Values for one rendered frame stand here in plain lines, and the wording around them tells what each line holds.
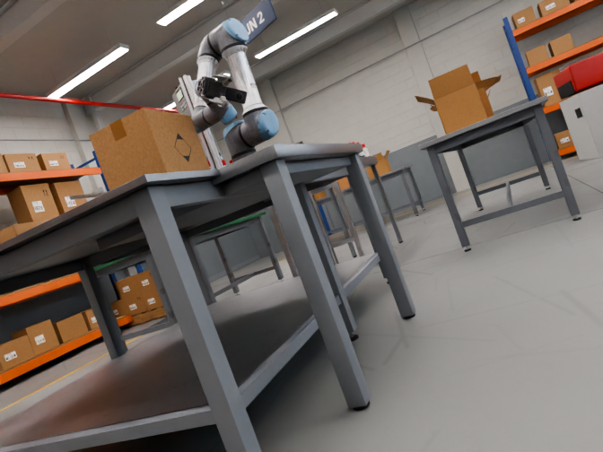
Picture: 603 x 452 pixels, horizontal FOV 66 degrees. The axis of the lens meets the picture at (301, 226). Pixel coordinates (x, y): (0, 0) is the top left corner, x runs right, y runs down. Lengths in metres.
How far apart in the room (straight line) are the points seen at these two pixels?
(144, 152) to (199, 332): 0.69
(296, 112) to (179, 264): 9.35
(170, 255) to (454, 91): 2.47
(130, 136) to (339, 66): 8.71
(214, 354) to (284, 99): 9.56
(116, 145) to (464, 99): 2.28
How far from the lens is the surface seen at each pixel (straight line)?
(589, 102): 6.94
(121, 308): 6.83
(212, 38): 2.19
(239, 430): 1.28
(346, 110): 10.04
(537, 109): 3.24
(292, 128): 10.48
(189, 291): 1.21
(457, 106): 3.28
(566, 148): 8.75
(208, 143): 2.48
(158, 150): 1.61
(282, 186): 1.37
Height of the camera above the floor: 0.61
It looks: 1 degrees down
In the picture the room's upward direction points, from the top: 20 degrees counter-clockwise
